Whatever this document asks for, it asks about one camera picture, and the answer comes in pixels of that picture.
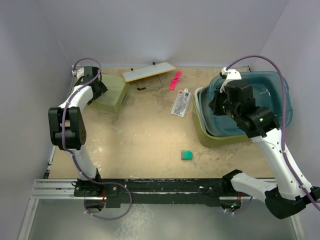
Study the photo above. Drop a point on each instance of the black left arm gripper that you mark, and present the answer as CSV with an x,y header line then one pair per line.
x,y
102,89

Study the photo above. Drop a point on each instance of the yellow framed whiteboard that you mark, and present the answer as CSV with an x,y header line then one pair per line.
x,y
146,72

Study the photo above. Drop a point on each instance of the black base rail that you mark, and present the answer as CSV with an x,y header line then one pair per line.
x,y
177,191

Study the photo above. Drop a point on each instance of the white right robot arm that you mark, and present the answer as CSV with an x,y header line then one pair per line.
x,y
291,192

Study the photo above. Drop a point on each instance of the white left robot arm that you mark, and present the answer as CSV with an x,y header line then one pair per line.
x,y
66,125

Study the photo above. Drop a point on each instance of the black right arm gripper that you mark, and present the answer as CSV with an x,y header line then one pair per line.
x,y
215,103

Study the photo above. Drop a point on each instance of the aluminium frame rails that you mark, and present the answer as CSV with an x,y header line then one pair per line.
x,y
44,189

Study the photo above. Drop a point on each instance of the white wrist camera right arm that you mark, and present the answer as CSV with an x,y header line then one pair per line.
x,y
230,75

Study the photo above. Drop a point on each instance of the olive green plastic bin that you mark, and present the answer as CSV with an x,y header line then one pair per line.
x,y
213,138

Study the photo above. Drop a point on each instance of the light green perforated basket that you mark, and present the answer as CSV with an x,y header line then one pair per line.
x,y
114,99

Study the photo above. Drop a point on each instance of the pink plastic clip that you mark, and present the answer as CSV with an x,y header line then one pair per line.
x,y
175,80

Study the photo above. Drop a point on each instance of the white perforated basket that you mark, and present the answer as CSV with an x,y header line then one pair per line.
x,y
200,101

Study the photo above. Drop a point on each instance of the green and grey eraser block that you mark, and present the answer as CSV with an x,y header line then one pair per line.
x,y
186,155

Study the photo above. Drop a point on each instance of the white printed card package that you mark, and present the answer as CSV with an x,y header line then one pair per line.
x,y
182,102

